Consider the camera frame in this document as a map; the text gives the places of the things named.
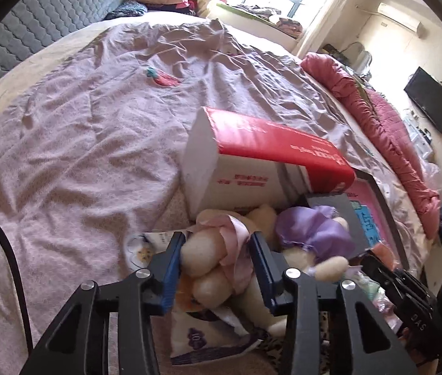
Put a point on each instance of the black television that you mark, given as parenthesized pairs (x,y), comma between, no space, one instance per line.
(431,99)

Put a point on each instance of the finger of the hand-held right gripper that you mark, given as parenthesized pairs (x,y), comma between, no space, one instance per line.
(377,267)

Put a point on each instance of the white packet with purple print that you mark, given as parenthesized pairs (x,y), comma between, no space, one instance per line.
(205,336)

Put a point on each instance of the standing fan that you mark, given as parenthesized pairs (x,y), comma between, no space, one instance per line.
(361,56)

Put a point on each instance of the pink rolled duvet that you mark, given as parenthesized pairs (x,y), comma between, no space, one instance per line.
(385,125)

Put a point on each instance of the red and white carton box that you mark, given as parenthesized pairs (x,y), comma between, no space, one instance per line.
(267,136)

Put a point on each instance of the dark patterned cloth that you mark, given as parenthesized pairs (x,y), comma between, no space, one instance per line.
(127,9)

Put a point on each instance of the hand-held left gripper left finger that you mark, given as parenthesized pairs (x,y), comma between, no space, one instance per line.
(172,267)

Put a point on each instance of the pink box with dark frame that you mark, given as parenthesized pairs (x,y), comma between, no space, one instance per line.
(373,203)

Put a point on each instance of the leopard print cloth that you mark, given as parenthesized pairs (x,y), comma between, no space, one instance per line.
(306,343)

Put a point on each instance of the grey quilted headboard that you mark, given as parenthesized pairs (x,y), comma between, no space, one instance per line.
(49,7)

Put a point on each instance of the beige bed sheet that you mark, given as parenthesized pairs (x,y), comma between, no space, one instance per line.
(29,70)

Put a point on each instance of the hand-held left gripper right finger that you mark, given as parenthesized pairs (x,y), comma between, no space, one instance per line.
(262,271)

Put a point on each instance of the cream plush bear pink bow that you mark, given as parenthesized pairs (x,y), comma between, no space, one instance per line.
(201,250)

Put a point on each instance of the white printed packet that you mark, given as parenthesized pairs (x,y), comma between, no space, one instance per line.
(142,248)

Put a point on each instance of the green patterned cloth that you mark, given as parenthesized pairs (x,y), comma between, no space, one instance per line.
(361,86)

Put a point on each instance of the lilac bed blanket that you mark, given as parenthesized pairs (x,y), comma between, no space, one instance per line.
(88,125)

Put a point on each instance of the green floral tissue packet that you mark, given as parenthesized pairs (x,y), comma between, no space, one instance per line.
(365,287)

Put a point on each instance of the white air conditioner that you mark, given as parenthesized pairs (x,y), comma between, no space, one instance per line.
(400,19)

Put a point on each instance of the dark blue box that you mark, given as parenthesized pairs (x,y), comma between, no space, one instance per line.
(342,211)

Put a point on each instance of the clothes on windowsill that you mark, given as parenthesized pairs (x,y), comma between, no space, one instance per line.
(283,23)

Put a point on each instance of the cream plush bear purple bow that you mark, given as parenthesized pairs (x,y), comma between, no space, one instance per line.
(314,234)

